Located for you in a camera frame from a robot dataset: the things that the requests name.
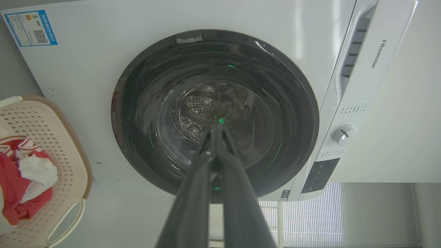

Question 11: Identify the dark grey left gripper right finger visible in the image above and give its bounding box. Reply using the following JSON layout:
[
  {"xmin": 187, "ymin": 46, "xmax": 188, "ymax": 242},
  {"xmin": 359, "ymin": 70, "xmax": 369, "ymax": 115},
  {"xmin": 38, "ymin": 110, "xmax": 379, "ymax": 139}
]
[{"xmin": 216, "ymin": 124, "xmax": 277, "ymax": 248}]

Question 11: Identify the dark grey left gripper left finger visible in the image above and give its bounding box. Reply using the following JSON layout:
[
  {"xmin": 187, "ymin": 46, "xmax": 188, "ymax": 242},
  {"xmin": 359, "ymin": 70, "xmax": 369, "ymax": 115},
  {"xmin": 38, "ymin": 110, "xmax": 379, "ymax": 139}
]
[{"xmin": 155, "ymin": 125, "xmax": 218, "ymax": 248}]

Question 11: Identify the beige perforated laundry basket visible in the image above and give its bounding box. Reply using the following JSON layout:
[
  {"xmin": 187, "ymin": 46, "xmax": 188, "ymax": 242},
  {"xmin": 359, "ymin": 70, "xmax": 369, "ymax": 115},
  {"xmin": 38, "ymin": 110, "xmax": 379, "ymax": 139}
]
[{"xmin": 0, "ymin": 95, "xmax": 93, "ymax": 248}]

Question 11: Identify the white window blind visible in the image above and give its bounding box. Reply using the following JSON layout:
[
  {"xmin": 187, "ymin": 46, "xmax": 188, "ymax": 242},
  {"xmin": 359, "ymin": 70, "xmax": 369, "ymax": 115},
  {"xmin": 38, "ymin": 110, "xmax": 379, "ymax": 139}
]
[{"xmin": 258, "ymin": 182, "xmax": 422, "ymax": 248}]

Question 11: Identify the dark round washing machine door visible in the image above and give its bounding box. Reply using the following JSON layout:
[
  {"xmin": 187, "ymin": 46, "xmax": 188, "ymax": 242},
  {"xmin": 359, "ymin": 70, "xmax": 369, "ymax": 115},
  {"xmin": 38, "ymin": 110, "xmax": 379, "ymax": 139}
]
[{"xmin": 111, "ymin": 29, "xmax": 320, "ymax": 204}]

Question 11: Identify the white washing machine dial knob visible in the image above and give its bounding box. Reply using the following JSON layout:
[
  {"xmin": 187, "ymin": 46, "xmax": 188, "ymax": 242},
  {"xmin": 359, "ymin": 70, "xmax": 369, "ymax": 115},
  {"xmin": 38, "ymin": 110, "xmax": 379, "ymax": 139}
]
[{"xmin": 332, "ymin": 125, "xmax": 357, "ymax": 146}]

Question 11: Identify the white Hisense washing machine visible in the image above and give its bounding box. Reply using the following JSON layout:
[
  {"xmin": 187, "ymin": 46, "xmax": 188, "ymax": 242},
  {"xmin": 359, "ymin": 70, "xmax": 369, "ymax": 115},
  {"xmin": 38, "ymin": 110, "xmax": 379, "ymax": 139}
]
[{"xmin": 1, "ymin": 0, "xmax": 419, "ymax": 248}]

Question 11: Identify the red and white garment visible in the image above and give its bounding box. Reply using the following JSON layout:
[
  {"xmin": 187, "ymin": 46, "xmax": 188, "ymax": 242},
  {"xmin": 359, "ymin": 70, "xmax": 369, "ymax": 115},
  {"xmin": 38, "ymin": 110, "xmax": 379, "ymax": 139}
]
[{"xmin": 0, "ymin": 134, "xmax": 59, "ymax": 226}]

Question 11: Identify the blue energy label sticker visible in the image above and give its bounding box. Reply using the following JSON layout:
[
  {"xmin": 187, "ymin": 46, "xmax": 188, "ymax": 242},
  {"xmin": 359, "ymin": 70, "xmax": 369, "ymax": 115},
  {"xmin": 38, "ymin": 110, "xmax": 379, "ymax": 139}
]
[{"xmin": 4, "ymin": 9, "xmax": 58, "ymax": 47}]

